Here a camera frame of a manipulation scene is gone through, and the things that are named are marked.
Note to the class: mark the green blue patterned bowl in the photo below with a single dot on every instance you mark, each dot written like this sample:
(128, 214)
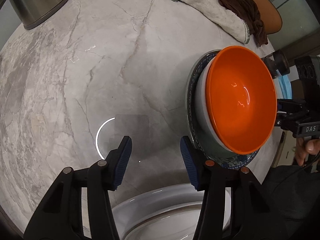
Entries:
(234, 162)

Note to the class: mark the grey sleeve right forearm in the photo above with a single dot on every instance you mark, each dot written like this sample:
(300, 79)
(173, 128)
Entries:
(295, 192)

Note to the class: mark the small white bowl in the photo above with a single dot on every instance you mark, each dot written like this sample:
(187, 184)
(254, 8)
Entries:
(205, 114)

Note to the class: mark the white dish cloth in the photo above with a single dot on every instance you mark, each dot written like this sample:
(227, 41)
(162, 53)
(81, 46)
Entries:
(226, 19)

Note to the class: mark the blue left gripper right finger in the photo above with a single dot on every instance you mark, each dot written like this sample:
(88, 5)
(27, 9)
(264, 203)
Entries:
(189, 152)

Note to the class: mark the orange plastic bowl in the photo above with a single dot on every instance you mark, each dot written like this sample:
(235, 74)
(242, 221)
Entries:
(241, 99)

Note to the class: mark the brown cloth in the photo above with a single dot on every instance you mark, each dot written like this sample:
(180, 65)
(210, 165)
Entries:
(248, 11)

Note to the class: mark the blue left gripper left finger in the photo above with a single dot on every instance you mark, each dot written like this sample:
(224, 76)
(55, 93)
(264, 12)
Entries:
(123, 153)

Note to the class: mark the person's right hand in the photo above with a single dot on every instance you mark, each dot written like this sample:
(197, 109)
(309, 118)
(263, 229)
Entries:
(303, 148)

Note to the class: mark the large white plate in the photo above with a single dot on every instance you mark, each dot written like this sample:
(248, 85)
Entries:
(168, 213)

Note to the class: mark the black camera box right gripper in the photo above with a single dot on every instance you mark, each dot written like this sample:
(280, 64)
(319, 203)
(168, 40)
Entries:
(308, 72)

